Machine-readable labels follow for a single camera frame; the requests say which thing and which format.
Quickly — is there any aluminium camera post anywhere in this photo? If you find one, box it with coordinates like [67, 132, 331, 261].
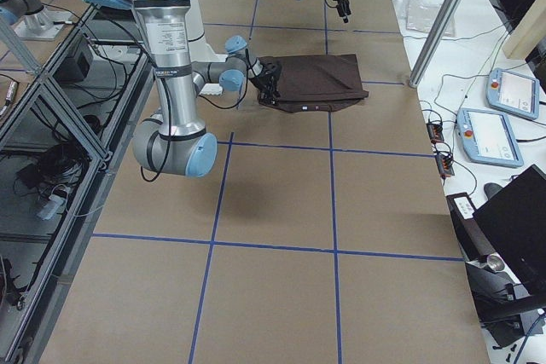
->
[409, 0, 461, 89]

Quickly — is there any near teach pendant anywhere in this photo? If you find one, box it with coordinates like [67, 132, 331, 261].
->
[456, 108, 524, 168]

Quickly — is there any grey usb hub right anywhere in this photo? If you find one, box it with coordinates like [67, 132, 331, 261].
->
[426, 121, 444, 144]

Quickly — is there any teach pendant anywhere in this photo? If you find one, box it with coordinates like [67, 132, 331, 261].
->
[485, 68, 540, 120]
[456, 108, 524, 168]

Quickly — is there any black monitor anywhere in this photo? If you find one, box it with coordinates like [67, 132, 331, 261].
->
[473, 165, 545, 294]

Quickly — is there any grey usb hub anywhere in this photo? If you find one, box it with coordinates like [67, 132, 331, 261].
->
[426, 121, 444, 144]
[434, 148, 455, 180]

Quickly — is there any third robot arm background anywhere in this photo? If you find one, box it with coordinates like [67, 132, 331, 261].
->
[1, 0, 71, 41]

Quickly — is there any far teach pendant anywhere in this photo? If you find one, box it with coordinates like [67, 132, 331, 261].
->
[485, 68, 540, 120]

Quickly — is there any grey usb hub left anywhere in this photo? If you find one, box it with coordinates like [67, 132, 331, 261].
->
[434, 148, 455, 180]

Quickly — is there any dark brown t-shirt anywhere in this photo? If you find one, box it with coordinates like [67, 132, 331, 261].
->
[258, 54, 369, 113]

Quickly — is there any dark box with label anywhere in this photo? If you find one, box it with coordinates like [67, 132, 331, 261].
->
[446, 193, 495, 261]

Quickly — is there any clear plastic tray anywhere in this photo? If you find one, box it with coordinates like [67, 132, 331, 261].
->
[402, 0, 444, 33]

